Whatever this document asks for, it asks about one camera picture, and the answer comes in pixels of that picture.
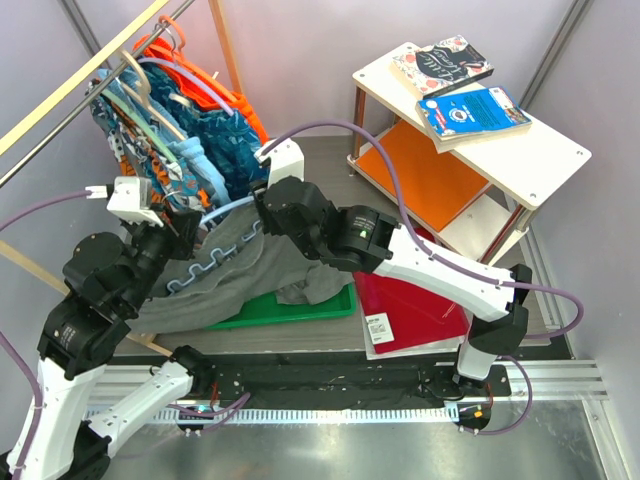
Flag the light blue shorts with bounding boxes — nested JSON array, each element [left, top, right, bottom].
[[90, 68, 231, 212]]

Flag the wooden clothes rack frame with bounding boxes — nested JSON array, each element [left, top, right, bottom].
[[1, 1, 242, 359]]

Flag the white two-tier side table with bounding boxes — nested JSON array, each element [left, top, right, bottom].
[[353, 42, 591, 265]]

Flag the orange teal cartoon shorts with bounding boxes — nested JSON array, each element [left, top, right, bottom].
[[90, 87, 222, 214]]

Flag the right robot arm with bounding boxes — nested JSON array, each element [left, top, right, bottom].
[[251, 176, 531, 395]]

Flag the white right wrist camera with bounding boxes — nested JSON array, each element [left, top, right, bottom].
[[254, 139, 304, 187]]

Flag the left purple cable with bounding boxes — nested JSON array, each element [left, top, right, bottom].
[[0, 189, 254, 474]]

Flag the green plastic tray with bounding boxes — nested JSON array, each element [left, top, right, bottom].
[[206, 283, 357, 330]]

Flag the orange folder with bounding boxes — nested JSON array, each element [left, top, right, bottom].
[[379, 121, 489, 232]]

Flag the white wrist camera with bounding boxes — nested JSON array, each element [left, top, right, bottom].
[[85, 176, 164, 227], [254, 139, 304, 187]]

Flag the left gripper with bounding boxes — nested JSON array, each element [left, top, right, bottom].
[[121, 200, 205, 311]]

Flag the red folder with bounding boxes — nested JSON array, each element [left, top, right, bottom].
[[352, 227, 471, 356]]

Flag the grey shorts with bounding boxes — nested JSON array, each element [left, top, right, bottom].
[[129, 229, 353, 334]]

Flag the metal clothes rail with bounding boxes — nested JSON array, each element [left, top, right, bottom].
[[1, 1, 170, 187]]

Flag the lilac hanger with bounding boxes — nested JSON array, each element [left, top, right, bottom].
[[139, 57, 234, 117]]

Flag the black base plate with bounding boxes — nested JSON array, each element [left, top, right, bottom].
[[210, 362, 511, 402]]

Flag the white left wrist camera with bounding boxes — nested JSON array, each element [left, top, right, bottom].
[[85, 176, 164, 227]]

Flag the white papers under folder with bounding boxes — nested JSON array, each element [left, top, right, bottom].
[[362, 314, 464, 361]]

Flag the mint green hanger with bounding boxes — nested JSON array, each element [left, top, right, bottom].
[[101, 89, 178, 164]]

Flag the dark teal patterned shorts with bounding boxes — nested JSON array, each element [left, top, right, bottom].
[[142, 63, 268, 205]]

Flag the blue cover book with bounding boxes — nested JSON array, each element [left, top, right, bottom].
[[415, 86, 532, 145]]

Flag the floral cover book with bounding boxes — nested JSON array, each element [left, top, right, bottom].
[[390, 35, 494, 100]]

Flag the light blue hanger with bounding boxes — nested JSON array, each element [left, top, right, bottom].
[[156, 197, 262, 296]]

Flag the orange hanger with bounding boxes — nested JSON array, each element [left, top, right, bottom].
[[158, 15, 186, 56]]

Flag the beige hanger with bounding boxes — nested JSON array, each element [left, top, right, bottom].
[[118, 48, 186, 141]]

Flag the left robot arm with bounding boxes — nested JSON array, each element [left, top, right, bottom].
[[1, 212, 215, 479]]

